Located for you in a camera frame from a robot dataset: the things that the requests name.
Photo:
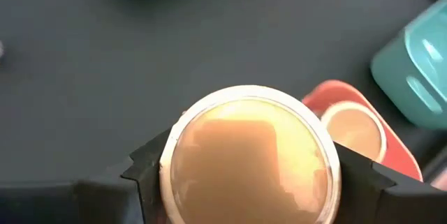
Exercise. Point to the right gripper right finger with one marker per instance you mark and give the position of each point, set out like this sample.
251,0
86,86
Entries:
363,189

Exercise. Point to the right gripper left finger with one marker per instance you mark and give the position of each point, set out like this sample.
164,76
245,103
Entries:
148,168

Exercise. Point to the furikake jar gold lid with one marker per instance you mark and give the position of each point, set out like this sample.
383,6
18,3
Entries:
352,130
249,164

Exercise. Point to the orange plastic bin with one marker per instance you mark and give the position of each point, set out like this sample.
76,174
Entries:
401,161

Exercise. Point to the teal plastic bin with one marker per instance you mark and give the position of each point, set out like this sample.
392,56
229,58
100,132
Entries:
412,77

